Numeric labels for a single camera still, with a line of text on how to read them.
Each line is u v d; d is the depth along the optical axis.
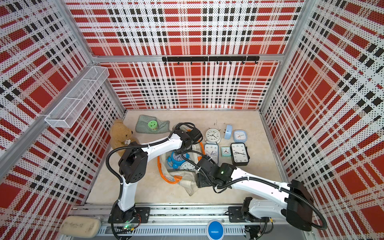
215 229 0.68
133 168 0.52
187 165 0.86
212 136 1.01
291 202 0.40
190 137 0.69
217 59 0.89
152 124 1.07
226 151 0.95
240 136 1.01
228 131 0.98
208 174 0.57
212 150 0.95
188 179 0.71
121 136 0.84
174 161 0.90
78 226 0.68
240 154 0.93
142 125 1.11
